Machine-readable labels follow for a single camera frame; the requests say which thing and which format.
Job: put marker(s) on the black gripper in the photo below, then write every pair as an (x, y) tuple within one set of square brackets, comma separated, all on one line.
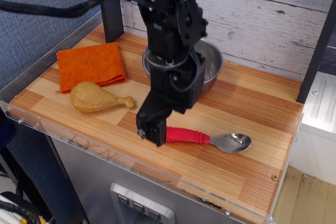
[(172, 88)]

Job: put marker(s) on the red handled metal spoon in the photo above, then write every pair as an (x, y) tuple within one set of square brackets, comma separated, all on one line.
[(228, 143)]

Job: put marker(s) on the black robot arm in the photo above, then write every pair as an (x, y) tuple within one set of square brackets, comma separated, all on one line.
[(173, 26)]

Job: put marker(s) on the orange folded towel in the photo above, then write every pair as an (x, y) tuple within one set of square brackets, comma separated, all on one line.
[(101, 64)]

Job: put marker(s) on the clear acrylic edge guard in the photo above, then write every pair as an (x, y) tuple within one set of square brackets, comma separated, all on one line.
[(203, 181)]

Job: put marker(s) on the silver button control panel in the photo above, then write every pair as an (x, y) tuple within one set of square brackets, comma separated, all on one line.
[(123, 196)]

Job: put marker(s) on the plastic toy chicken drumstick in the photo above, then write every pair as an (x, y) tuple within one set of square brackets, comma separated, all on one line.
[(88, 97)]

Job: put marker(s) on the stainless steel cabinet front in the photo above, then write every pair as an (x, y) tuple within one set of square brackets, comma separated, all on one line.
[(91, 175)]

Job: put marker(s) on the stainless steel bowl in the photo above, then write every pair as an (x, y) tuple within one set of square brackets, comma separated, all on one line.
[(212, 55)]

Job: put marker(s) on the yellow black object bottom left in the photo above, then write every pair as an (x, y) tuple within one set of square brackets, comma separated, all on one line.
[(25, 215)]

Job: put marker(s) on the white appliance at right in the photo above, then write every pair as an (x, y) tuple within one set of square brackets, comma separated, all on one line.
[(313, 151)]

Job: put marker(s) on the black left vertical post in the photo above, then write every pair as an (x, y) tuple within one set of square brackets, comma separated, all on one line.
[(112, 19)]

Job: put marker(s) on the black vertical post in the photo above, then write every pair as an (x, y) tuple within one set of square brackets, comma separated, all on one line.
[(112, 19), (319, 51)]

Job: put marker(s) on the black right vertical post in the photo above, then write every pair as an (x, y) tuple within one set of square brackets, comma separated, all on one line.
[(319, 51)]

